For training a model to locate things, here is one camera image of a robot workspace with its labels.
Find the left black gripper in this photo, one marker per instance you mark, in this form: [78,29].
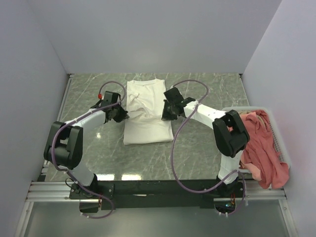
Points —
[123,116]

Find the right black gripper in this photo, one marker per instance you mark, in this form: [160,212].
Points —
[166,116]

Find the white Coca-Cola t-shirt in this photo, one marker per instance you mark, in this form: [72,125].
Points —
[145,103]

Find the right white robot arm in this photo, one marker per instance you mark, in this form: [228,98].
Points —
[230,134]

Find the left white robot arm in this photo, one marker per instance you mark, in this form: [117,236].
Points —
[64,146]

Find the beige garment in basket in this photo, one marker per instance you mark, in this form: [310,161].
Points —
[244,114]

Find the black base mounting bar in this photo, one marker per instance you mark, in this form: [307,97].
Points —
[154,194]

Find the pink t-shirt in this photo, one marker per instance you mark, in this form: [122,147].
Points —
[260,156]

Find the white plastic laundry basket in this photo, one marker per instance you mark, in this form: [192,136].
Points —
[277,138]

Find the aluminium frame rail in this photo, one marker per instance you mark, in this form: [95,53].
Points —
[40,191]

